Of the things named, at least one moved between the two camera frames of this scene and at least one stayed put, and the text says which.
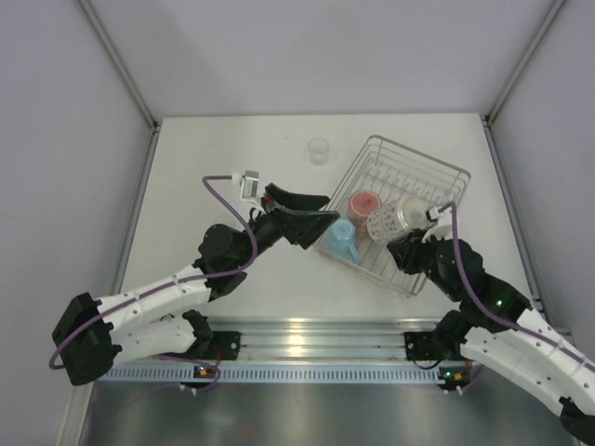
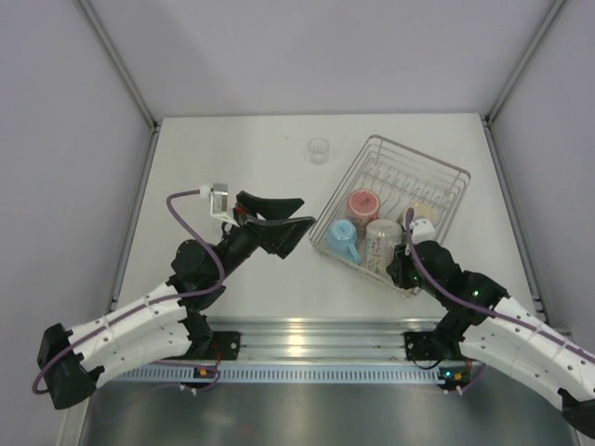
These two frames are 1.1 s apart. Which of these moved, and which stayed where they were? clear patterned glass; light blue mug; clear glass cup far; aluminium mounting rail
Moved: clear patterned glass
Stayed: light blue mug; clear glass cup far; aluminium mounting rail
